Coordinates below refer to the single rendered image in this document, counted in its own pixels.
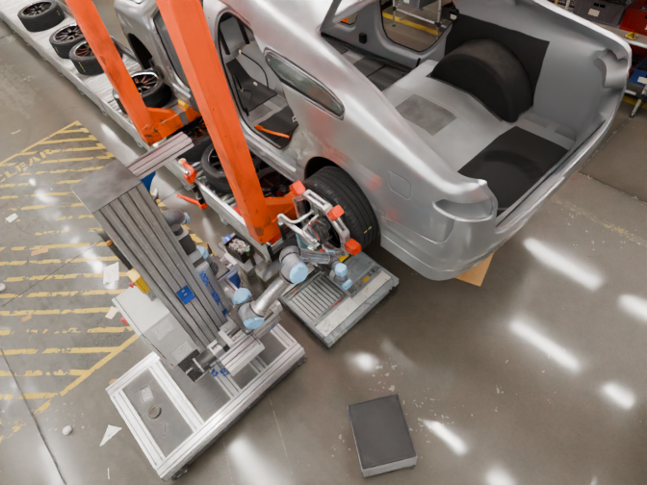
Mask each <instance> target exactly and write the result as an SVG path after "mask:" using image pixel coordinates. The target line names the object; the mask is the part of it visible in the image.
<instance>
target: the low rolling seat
mask: <svg viewBox="0 0 647 485"><path fill-rule="evenodd" d="M348 410H349V418H350V422H351V426H352V431H353V435H354V439H355V443H356V447H357V452H358V456H359V460H360V465H361V469H362V472H363V473H362V477H363V478H366V477H367V476H371V475H375V474H379V473H383V472H389V471H393V470H397V469H401V468H405V467H408V468H409V469H410V470H413V469H414V465H416V463H417V453H416V450H415V447H414V444H413V441H412V438H411V434H410V431H409V428H408V425H407V421H406V418H405V415H404V412H403V409H402V406H401V401H400V397H399V395H398V394H393V395H389V396H383V397H379V398H374V399H370V400H366V401H362V402H358V403H354V404H351V405H349V406H348Z"/></svg>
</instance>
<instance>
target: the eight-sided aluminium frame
mask: <svg viewBox="0 0 647 485"><path fill-rule="evenodd" d="M312 197H313V198H314V199H313V198H312ZM303 199H306V200H307V201H309V202H310V203H312V204H313V205H314V206H316V207H317V208H318V209H320V210H321V211H322V212H323V213H324V214H325V215H326V217H327V218H328V220H329V221H330V223H331V224H332V225H333V227H334V228H335V230H336V231H337V233H338V234H339V237H340V243H341V248H336V247H335V246H334V245H332V244H331V243H330V242H326V243H325V245H326V246H328V247H329V248H330V249H331V250H333V251H334V253H335V254H336V255H337V257H342V256H344V257H345V256H347V255H348V254H349V253H348V252H347V251H346V250H345V243H346V242H347V241H348V240H350V237H349V235H350V233H349V230H348V228H347V227H346V226H345V224H344V223H343V221H342V220H341V219H340V218H339V217H338V218H337V219H335V220H336V221H337V222H338V224H339V225H340V227H341V228H342V229H340V227H339V226H338V224H337V223H336V221H335V220H334V221H332V220H331V218H330V217H329V216H328V215H327V213H328V212H329V211H330V210H331V209H333V207H332V206H331V205H330V204H329V203H327V202H326V201H325V200H323V199H322V198H320V197H319V196H318V195H316V194H315V193H313V192H312V191H310V190H307V191H305V192H303V193H302V194H301V195H299V196H297V197H294V198H293V202H294V206H295V210H296V214H297V218H298V219H299V218H301V217H303V216H304V215H306V214H305V210H304V206H303V201H302V200H303ZM316 199H317V200H318V201H319V202H321V204H320V203H319V202H318V201H316ZM325 245H324V244H322V246H323V250H325V251H327V250H330V249H329V248H328V247H326V246H325Z"/></svg>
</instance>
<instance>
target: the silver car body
mask: <svg viewBox="0 0 647 485"><path fill-rule="evenodd" d="M132 1H135V2H132ZM199 1H200V4H201V7H202V10H203V12H204V15H205V18H206V21H207V24H208V27H209V30H210V33H211V36H212V39H213V42H214V44H215V48H216V51H217V54H218V57H219V60H220V65H221V68H222V71H223V74H224V77H225V80H226V83H227V86H228V88H229V91H230V94H231V98H232V101H233V104H234V107H235V110H236V113H237V116H238V119H239V121H240V124H241V127H242V130H243V133H244V136H245V139H246V144H247V148H248V149H249V150H250V151H251V152H252V153H254V154H255V155H256V156H258V157H259V158H260V159H261V160H263V161H264V162H265V163H266V164H268V165H269V166H271V167H272V168H274V169H275V170H276V171H278V172H279V173H280V174H282V175H283V176H285V177H286V178H287V179H289V180H290V181H292V182H293V183H295V182H296V181H297V180H300V182H301V183H302V182H303V181H304V179H303V168H304V164H305V162H306V161H307V159H309V158H310V157H312V156H323V157H326V158H327V159H329V160H331V161H333V162H335V163H336V164H337V165H339V166H340V167H342V168H343V169H344V170H345V171H346V172H347V173H348V174H349V175H350V176H351V177H352V178H353V179H354V181H355V182H356V183H357V184H358V186H359V187H360V188H361V190H362V191H363V192H364V193H365V195H366V196H367V198H368V199H369V201H370V203H371V205H372V207H373V209H374V211H375V215H376V217H377V220H378V223H379V227H380V232H381V246H382V247H383V248H385V249H386V250H387V251H389V252H390V253H392V254H393V255H394V256H396V257H397V258H399V259H400V260H401V261H403V262H404V263H406V264H407V265H408V266H410V267H411V268H413V269H414V270H416V271H417V272H418V273H420V274H421V275H423V276H424V277H425V278H427V279H430V280H435V281H442V280H448V279H452V278H455V277H456V276H459V275H461V274H463V273H465V272H467V271H468V270H470V269H472V268H474V267H475V266H477V265H478V264H480V263H481V262H482V261H484V260H485V259H486V258H488V257H489V256H490V255H491V254H493V253H494V252H495V251H496V250H497V249H498V248H500V247H501V246H502V245H503V244H504V243H505V242H506V241H507V240H508V239H509V238H510V237H512V236H513V235H514V234H515V233H516V232H517V231H518V230H519V229H520V228H521V227H522V226H523V225H524V224H525V223H526V222H527V221H528V220H529V219H530V218H531V217H532V216H533V215H534V214H535V213H536V212H537V211H538V210H539V209H540V208H541V207H542V206H543V205H544V204H545V203H546V202H547V201H548V200H549V199H550V198H551V197H552V196H553V195H554V194H555V193H556V192H557V191H558V190H559V189H560V188H561V187H562V186H563V185H564V184H565V183H566V182H567V181H568V180H569V179H570V178H571V177H572V176H573V175H574V174H575V173H576V172H577V171H578V170H579V169H580V168H581V167H582V165H583V164H584V163H585V162H586V161H587V160H588V159H589V158H590V156H591V155H592V154H593V153H594V151H595V150H596V149H597V147H598V146H599V144H600V143H601V141H602V140H603V138H604V137H605V136H606V134H607V132H608V129H609V127H610V125H611V123H612V122H613V120H614V117H615V115H616V113H617V110H618V108H619V105H620V103H621V100H622V98H623V95H624V93H625V90H626V86H627V83H628V76H629V69H630V68H631V66H632V49H631V47H630V45H629V44H628V42H627V41H625V40H624V39H623V38H621V37H620V36H618V35H616V34H614V33H613V32H611V31H609V30H607V29H605V28H603V27H601V26H599V25H597V24H595V23H593V22H590V21H588V20H586V19H584V18H582V17H580V16H577V15H575V14H573V13H570V12H568V11H566V10H565V9H563V8H561V7H559V6H557V5H555V4H553V3H551V2H549V1H547V0H452V2H453V5H454V6H455V12H456V19H455V20H454V21H453V22H452V23H451V24H450V25H449V26H448V27H447V28H446V29H445V30H444V31H443V33H442V34H441V36H440V37H439V38H438V40H437V41H435V42H434V43H433V44H432V45H431V46H430V47H429V48H427V49H425V50H422V51H418V50H415V49H413V48H410V47H408V46H405V45H402V44H400V43H397V42H395V41H393V40H392V39H391V38H389V37H388V36H387V33H386V31H385V29H384V25H383V16H382V8H381V0H199ZM114 9H115V12H116V16H117V18H118V20H119V23H120V26H121V29H122V31H123V34H124V35H125V37H126V39H127V41H128V43H129V45H130V48H131V50H132V52H133V53H134V55H135V57H136V59H137V61H138V63H139V65H140V66H141V68H142V70H143V71H147V70H148V69H150V68H152V69H153V72H154V73H155V74H156V76H157V77H158V78H159V79H160V80H162V81H163V82H164V83H165V84H166V85H168V86H171V88H172V90H173V92H174V95H175V96H176V97H177V98H179V99H180V100H182V101H183V102H184V103H186V104H187V105H189V106H190V107H191V108H192V105H191V103H190V93H189V89H190V84H189V82H188V79H187V77H186V74H185V72H184V69H183V67H182V64H181V63H180V60H179V58H178V55H177V53H176V50H175V48H174V45H173V43H172V40H171V38H170V35H169V33H168V29H167V26H166V24H165V21H164V19H163V17H162V15H161V12H160V10H159V8H158V5H157V3H156V0H115V2H114ZM356 12H357V16H356V18H355V22H353V23H351V24H349V23H347V22H344V21H342V20H343V19H345V18H347V17H348V16H350V15H352V14H354V13H356Z"/></svg>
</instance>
